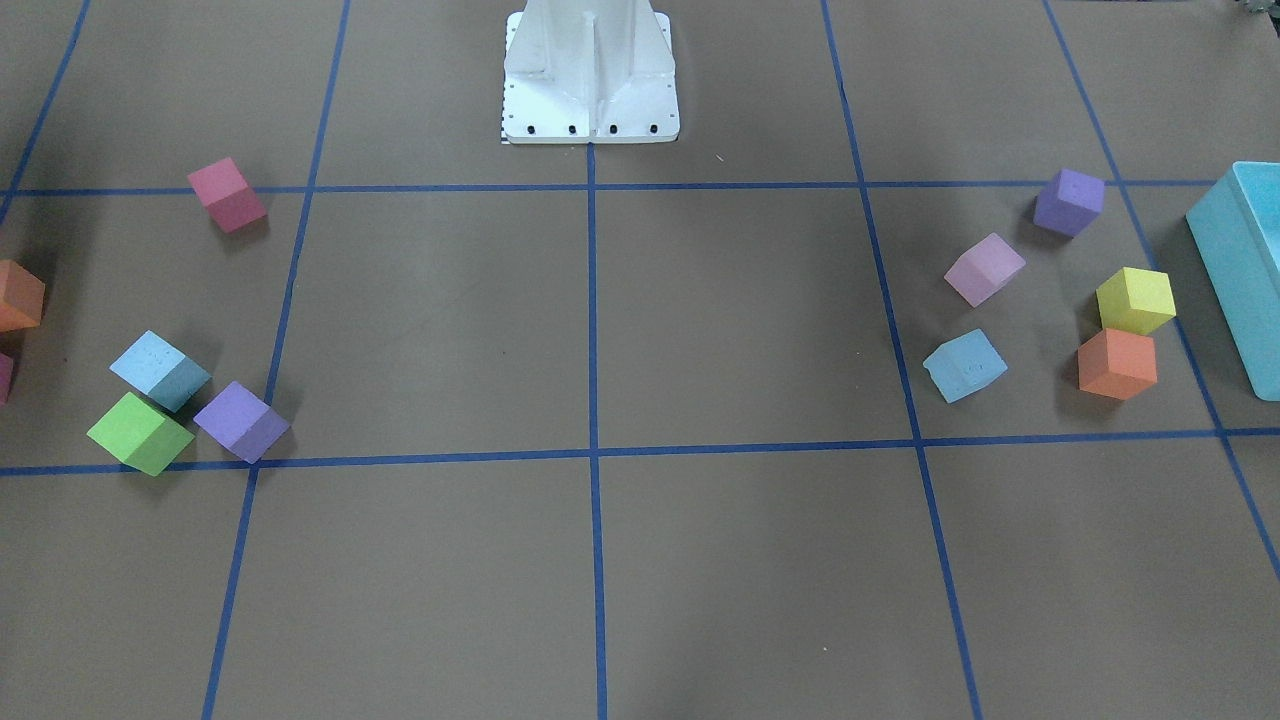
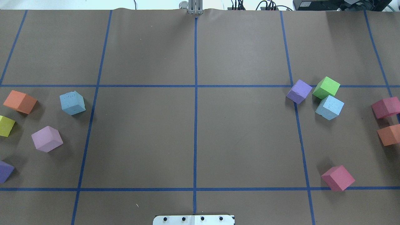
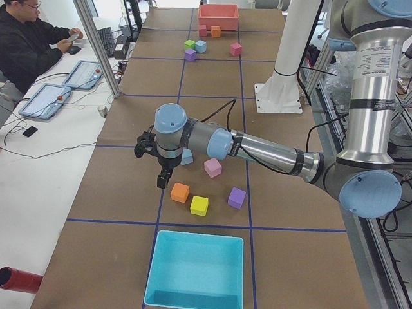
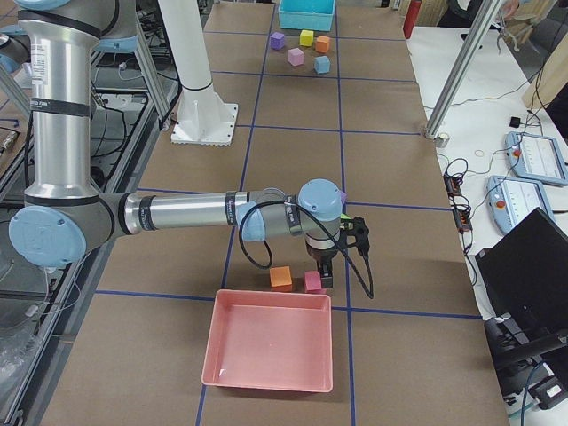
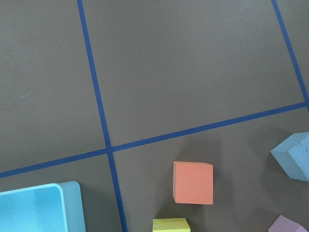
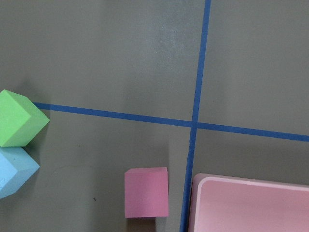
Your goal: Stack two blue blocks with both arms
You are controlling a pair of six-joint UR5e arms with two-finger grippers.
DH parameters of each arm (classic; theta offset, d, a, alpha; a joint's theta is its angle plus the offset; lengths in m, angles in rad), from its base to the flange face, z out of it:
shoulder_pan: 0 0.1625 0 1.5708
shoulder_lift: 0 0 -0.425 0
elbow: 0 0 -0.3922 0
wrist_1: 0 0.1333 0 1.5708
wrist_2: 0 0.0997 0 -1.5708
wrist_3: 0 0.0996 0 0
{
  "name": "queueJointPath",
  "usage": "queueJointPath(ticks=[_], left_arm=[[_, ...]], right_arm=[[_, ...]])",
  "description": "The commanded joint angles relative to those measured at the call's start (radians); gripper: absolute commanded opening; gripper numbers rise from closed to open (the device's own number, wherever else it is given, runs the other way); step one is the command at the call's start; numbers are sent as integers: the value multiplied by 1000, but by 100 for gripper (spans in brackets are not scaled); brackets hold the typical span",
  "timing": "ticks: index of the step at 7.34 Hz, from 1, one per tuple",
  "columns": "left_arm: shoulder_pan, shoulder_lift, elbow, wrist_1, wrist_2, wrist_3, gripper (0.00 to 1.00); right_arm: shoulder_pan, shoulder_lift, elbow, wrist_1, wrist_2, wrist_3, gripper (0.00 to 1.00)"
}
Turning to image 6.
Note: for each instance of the green foam block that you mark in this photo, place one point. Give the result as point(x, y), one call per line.
point(20, 119)

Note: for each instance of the pink plastic bin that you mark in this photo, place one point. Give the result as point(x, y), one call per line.
point(230, 204)

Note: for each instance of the pink foam block near bin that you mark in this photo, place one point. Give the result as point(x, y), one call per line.
point(146, 193)

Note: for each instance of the blue foam block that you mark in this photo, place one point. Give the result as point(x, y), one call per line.
point(16, 167)

